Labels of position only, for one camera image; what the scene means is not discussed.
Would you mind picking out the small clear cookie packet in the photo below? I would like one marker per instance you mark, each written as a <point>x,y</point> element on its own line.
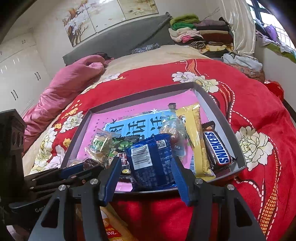
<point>73,162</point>

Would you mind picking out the red plastic bag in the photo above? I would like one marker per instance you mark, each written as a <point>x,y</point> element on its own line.
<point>275,88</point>

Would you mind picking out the cream curtain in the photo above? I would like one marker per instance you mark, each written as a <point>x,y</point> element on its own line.
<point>238,16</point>

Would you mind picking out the white wardrobe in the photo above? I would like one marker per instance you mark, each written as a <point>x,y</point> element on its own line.
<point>23,74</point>

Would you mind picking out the green label cake packet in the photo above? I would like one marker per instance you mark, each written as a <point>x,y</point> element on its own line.
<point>100,146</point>

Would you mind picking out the floral wall painting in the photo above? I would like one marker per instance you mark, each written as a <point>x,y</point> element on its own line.
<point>83,19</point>

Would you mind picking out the gold long snack packet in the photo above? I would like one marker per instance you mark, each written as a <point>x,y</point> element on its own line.
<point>191,118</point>

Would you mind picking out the pink quilt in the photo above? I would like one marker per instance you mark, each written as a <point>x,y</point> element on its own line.
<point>68,82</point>

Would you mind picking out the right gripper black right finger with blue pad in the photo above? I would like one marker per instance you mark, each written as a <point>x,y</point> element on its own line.
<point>235,220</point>

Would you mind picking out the patterned grey pillow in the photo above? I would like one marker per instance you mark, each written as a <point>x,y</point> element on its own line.
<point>146,48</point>

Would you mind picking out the clear pastry packet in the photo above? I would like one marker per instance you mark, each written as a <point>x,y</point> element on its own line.
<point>173,126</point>

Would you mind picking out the orange snack packet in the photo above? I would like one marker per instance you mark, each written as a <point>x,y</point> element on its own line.
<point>115,227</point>

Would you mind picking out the blue snack packet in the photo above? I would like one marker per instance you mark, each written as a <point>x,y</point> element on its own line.
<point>150,162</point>

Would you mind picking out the dark green candy packet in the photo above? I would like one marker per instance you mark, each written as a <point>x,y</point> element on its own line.
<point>120,144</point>

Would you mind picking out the dark shallow box tray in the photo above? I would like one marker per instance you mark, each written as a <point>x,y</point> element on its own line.
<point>211,109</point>

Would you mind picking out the light blue cloth pile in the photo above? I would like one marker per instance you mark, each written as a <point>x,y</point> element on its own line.
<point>247,62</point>

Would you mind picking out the red floral blanket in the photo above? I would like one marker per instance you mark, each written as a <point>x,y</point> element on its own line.
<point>261,124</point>

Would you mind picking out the grey headboard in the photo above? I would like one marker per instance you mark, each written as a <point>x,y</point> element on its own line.
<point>121,41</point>

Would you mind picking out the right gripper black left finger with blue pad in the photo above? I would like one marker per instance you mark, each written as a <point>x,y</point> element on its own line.
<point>58,222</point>

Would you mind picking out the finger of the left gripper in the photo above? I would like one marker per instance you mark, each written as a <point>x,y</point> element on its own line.
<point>55,174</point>
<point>87,173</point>

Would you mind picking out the stack of folded clothes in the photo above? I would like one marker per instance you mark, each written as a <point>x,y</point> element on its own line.
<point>212,38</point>

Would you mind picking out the snickers bar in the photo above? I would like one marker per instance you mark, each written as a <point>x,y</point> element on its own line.
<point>217,153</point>

